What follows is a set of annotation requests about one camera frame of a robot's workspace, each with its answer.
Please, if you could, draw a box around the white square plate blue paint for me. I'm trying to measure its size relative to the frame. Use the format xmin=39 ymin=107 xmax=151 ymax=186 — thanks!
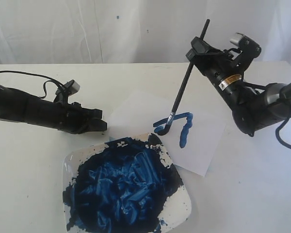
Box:
xmin=63 ymin=133 xmax=192 ymax=233

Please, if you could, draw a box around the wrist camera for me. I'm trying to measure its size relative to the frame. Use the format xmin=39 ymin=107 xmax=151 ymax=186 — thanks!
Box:
xmin=63 ymin=80 xmax=80 ymax=96
xmin=230 ymin=33 xmax=261 ymax=72

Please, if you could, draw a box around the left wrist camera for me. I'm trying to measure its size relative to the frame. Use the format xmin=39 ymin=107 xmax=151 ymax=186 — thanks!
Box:
xmin=63 ymin=80 xmax=80 ymax=96

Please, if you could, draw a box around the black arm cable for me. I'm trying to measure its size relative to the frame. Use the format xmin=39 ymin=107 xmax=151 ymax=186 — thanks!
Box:
xmin=0 ymin=70 xmax=68 ymax=99
xmin=275 ymin=116 xmax=291 ymax=151

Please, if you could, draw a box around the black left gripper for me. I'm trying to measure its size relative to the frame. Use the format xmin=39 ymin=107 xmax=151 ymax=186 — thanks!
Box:
xmin=53 ymin=102 xmax=108 ymax=134

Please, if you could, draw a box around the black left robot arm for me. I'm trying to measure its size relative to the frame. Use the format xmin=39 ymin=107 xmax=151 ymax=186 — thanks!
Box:
xmin=0 ymin=85 xmax=107 ymax=134

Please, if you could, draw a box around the black paintbrush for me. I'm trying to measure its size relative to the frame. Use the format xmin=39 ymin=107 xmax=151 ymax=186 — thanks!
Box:
xmin=153 ymin=19 xmax=210 ymax=138

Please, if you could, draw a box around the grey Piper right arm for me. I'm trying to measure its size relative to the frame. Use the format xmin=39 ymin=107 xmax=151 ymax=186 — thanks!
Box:
xmin=186 ymin=33 xmax=291 ymax=136

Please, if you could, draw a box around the white paper sheet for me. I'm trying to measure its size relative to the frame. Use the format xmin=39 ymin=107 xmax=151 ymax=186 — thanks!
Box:
xmin=108 ymin=91 xmax=226 ymax=176

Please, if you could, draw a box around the white backdrop cloth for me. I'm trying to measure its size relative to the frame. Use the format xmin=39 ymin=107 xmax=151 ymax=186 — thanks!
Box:
xmin=0 ymin=0 xmax=291 ymax=65

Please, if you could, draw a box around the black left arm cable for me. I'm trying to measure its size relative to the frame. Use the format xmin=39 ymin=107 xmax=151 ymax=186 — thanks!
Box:
xmin=0 ymin=70 xmax=68 ymax=99

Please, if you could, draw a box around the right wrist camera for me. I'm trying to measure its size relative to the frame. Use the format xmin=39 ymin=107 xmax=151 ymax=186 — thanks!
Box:
xmin=230 ymin=33 xmax=261 ymax=72

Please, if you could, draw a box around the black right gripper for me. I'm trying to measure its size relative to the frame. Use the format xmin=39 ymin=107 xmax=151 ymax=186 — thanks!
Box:
xmin=186 ymin=37 xmax=247 ymax=97

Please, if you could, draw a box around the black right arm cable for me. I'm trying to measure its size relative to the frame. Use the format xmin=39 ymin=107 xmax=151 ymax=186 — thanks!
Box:
xmin=275 ymin=116 xmax=291 ymax=151

